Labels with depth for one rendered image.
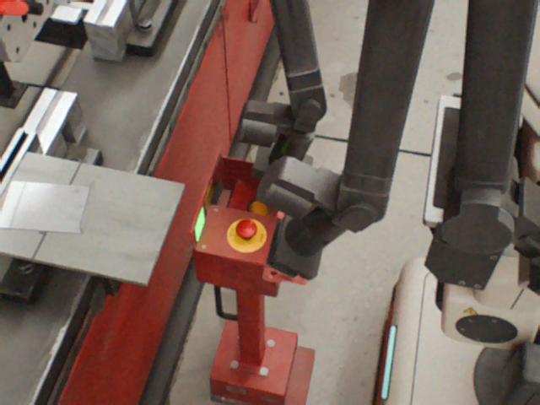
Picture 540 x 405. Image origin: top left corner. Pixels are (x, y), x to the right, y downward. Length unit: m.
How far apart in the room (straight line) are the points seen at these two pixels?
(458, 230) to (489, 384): 1.03
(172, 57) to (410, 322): 0.86
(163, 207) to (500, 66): 0.61
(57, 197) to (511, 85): 0.72
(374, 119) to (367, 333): 1.43
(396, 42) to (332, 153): 1.80
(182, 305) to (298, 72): 1.10
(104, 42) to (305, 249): 0.70
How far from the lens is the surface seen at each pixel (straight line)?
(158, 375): 2.05
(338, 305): 2.18
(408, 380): 1.81
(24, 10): 1.05
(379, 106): 0.75
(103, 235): 1.13
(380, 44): 0.69
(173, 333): 2.09
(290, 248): 0.99
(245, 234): 1.33
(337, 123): 2.56
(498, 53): 0.69
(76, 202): 1.17
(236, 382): 1.95
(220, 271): 1.39
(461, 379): 1.83
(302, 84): 1.17
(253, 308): 1.67
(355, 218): 0.87
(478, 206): 0.82
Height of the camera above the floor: 1.94
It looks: 55 degrees down
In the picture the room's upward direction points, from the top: straight up
